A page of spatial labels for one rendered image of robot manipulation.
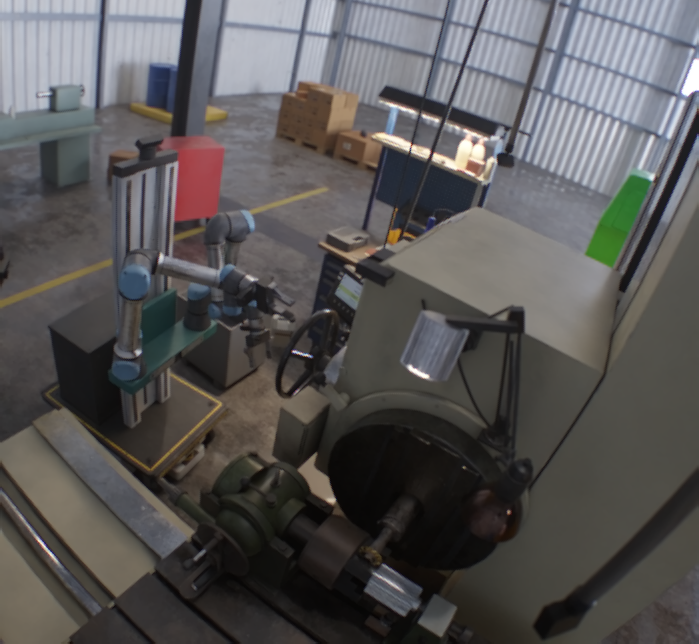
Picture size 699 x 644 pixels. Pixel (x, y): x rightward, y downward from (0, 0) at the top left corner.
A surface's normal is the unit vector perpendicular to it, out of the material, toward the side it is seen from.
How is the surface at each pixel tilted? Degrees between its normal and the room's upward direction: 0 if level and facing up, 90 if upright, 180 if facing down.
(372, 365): 90
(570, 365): 90
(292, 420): 90
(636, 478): 90
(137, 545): 0
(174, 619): 0
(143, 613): 0
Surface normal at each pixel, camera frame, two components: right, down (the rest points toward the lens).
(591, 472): -0.54, 0.35
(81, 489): 0.20, -0.83
